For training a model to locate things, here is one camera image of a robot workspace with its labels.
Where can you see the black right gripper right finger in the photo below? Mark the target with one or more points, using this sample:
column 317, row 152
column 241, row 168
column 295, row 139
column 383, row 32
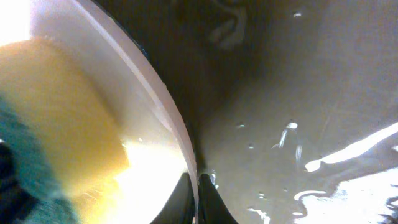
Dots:
column 212, row 209

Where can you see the pink plate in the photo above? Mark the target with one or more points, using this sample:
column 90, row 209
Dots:
column 151, row 129

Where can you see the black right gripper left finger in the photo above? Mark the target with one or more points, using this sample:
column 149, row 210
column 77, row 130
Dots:
column 180, row 207

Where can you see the large brown serving tray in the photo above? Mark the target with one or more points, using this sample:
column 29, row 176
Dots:
column 291, row 106

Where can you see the green yellow sponge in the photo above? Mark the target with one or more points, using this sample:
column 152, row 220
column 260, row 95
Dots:
column 60, row 146

